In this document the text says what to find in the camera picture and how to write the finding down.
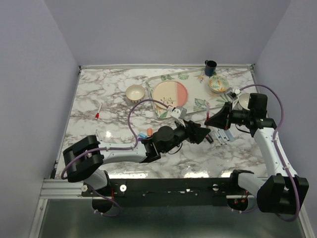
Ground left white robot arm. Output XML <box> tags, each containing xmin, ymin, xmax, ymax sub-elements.
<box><xmin>61</xmin><ymin>120</ymin><xmax>211</xmax><ymax>196</ymax></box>

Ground red cap whiteboard marker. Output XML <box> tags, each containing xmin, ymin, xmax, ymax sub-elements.
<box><xmin>95</xmin><ymin>103</ymin><xmax>103</xmax><ymax>119</ymax></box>

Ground dark blue mug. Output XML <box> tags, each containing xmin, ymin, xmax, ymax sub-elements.
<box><xmin>204</xmin><ymin>60</ymin><xmax>217</xmax><ymax>77</ymax></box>

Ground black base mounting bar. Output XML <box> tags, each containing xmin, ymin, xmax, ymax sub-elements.
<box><xmin>97</xmin><ymin>178</ymin><xmax>254</xmax><ymax>207</ymax></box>

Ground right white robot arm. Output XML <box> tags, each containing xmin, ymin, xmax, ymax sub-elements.
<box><xmin>205</xmin><ymin>93</ymin><xmax>309</xmax><ymax>215</ymax></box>

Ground light blue highlighter cap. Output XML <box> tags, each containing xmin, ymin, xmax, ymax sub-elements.
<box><xmin>138</xmin><ymin>132</ymin><xmax>147</xmax><ymax>139</ymax></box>

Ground pink red pen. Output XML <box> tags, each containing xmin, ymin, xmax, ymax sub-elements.
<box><xmin>206</xmin><ymin>104</ymin><xmax>210</xmax><ymax>120</ymax></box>

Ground cream and pink plate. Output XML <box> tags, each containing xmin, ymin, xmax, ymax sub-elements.
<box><xmin>152</xmin><ymin>81</ymin><xmax>188</xmax><ymax>107</ymax></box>

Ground light blue highlighter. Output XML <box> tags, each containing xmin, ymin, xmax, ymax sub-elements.
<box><xmin>226</xmin><ymin>130</ymin><xmax>235</xmax><ymax>142</ymax></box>

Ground floral rectangular serving tray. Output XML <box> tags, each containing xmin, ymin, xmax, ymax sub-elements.
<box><xmin>146</xmin><ymin>68</ymin><xmax>228</xmax><ymax>114</ymax></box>

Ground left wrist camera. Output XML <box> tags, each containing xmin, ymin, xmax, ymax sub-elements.
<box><xmin>170</xmin><ymin>107</ymin><xmax>187</xmax><ymax>121</ymax></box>

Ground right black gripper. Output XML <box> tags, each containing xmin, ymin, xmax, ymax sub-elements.
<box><xmin>205</xmin><ymin>101</ymin><xmax>252</xmax><ymax>130</ymax></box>

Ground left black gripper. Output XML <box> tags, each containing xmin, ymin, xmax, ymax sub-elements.
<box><xmin>161</xmin><ymin>119</ymin><xmax>211</xmax><ymax>154</ymax></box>

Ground blue acrylic marker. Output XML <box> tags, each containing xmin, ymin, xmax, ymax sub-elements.
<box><xmin>215</xmin><ymin>130</ymin><xmax>224</xmax><ymax>145</ymax></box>

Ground purple highlighter black cap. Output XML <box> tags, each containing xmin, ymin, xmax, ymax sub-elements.
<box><xmin>208</xmin><ymin>134</ymin><xmax>213</xmax><ymax>144</ymax></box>

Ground floral yellow rimmed bowl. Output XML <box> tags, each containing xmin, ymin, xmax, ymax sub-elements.
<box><xmin>208</xmin><ymin>75</ymin><xmax>229</xmax><ymax>93</ymax></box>

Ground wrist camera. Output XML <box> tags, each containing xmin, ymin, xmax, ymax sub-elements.
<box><xmin>225</xmin><ymin>87</ymin><xmax>241</xmax><ymax>107</ymax></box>
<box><xmin>170</xmin><ymin>107</ymin><xmax>187</xmax><ymax>121</ymax></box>

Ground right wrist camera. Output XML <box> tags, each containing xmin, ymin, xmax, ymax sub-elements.
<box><xmin>225</xmin><ymin>87</ymin><xmax>241</xmax><ymax>107</ymax></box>

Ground orange highlighter cap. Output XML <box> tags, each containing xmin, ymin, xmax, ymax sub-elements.
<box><xmin>147</xmin><ymin>128</ymin><xmax>153</xmax><ymax>136</ymax></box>

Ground teal rimmed white bowl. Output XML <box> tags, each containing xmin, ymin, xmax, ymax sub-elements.
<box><xmin>237</xmin><ymin>93</ymin><xmax>250</xmax><ymax>111</ymax></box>

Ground white bowl blue stripes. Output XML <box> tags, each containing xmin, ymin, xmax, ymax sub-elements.
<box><xmin>125</xmin><ymin>84</ymin><xmax>146</xmax><ymax>103</ymax></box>

